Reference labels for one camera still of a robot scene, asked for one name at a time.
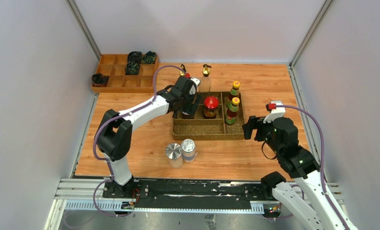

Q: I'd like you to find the silver-lid spice jar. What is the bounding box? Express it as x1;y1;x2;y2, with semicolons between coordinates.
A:
181;139;197;163
165;143;183;169

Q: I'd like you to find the clear oil bottle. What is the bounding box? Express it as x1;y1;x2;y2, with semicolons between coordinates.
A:
180;64;187;76

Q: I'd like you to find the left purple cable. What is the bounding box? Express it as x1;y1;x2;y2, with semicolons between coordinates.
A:
92;65;187;218

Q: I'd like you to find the woven wicker divided tray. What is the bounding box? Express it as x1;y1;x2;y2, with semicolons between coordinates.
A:
172;92;245;140

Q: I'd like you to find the brownish glass oil bottle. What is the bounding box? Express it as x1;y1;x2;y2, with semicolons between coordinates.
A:
199;64;212;92

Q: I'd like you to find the wooden compartment tray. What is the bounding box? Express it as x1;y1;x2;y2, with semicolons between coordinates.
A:
91;54;159;93

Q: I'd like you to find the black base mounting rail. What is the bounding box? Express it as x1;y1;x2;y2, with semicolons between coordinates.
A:
101;178;279;211

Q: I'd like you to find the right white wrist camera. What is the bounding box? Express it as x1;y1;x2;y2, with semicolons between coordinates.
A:
263;101;285;123

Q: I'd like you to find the left silver-lid spice jar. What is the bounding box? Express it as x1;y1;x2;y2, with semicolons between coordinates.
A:
165;143;183;169

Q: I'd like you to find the green coiled item top-right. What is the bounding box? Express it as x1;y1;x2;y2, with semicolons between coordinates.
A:
142;51;157;65

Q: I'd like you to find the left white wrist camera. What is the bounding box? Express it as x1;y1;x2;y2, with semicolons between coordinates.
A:
190;77;201;88

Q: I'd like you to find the purple cable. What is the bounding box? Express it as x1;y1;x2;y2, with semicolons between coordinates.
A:
274;104;351;230
92;65;187;218

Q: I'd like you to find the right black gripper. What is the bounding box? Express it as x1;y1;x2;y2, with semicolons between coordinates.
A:
242;115;282;155

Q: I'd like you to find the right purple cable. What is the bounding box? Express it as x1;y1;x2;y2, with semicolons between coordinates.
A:
274;104;351;230

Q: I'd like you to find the red-lid sauce jar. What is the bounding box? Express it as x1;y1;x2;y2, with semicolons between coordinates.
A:
203;96;219;119

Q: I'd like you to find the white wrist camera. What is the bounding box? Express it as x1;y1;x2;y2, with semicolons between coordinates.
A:
263;101;285;123
190;77;201;88

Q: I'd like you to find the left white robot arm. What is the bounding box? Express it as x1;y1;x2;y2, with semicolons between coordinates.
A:
94;76;201;198

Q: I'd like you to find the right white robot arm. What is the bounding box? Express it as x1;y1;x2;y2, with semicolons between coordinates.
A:
242;116;357;230

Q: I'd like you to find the right silver-lid spice jar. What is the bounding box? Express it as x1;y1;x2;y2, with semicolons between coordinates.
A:
181;139;197;163

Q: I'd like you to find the black coiled item top-middle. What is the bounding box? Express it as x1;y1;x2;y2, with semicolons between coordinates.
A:
127;51;143;64

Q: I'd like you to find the black coiled item outside tray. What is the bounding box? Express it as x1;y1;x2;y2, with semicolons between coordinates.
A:
91;73;109;87

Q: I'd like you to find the yellow-cap sauce bottle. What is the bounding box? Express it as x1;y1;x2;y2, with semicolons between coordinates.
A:
226;81;240;107
225;97;240;125

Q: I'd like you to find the dark coiled item middle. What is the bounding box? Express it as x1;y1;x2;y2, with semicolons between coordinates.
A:
125;62;141;75

